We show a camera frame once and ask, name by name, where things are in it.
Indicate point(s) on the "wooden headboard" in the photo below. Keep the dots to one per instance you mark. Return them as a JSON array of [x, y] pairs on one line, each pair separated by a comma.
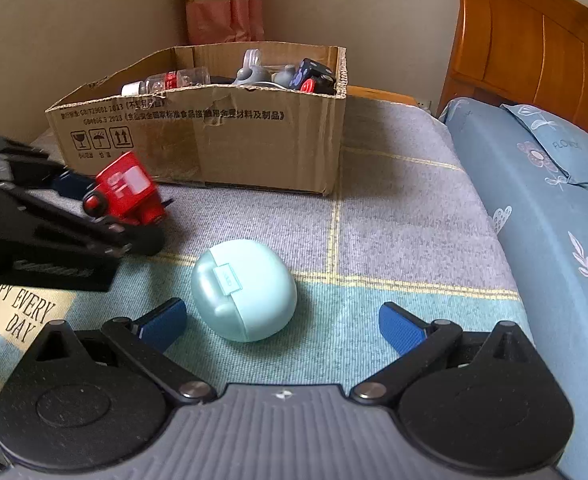
[[523, 45]]

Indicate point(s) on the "pink curtain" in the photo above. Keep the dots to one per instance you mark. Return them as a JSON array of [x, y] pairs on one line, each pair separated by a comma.
[[224, 5]]

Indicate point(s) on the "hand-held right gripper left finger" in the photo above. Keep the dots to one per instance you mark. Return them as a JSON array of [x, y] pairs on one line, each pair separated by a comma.
[[164, 325]]

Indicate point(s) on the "blue floral pillow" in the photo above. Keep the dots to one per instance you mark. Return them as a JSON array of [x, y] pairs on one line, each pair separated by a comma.
[[563, 150]]

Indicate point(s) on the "wooden bedside table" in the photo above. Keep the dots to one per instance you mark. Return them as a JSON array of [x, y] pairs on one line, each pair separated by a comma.
[[378, 94]]

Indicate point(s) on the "red toy fire truck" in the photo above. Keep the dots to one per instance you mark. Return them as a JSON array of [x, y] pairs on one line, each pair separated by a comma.
[[129, 185]]

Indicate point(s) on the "mint green oval case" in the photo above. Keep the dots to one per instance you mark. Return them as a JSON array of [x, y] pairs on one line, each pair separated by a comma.
[[249, 295]]

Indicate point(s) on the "black toy red wheel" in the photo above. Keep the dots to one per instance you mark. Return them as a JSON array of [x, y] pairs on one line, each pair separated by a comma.
[[311, 72]]

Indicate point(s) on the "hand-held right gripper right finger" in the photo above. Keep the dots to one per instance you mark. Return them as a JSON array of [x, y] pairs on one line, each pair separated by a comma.
[[398, 330]]

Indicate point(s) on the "grey checked blanket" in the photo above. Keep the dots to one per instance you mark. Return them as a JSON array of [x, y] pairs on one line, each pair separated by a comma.
[[398, 220]]

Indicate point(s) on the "grey toy figure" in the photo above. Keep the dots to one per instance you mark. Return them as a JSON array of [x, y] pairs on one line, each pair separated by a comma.
[[256, 76]]

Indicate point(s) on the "brown cardboard box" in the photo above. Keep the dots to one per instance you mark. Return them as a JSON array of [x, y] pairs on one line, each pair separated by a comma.
[[254, 145]]

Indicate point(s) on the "clear bottle of yellow capsules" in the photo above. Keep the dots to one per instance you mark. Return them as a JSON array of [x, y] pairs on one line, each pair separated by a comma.
[[171, 81]]

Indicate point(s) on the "blue floral bed sheet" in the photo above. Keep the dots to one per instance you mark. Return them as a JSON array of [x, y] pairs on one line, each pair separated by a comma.
[[533, 260]]

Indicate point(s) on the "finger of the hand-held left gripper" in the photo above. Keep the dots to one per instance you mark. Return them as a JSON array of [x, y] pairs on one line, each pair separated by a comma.
[[124, 240], [71, 184]]

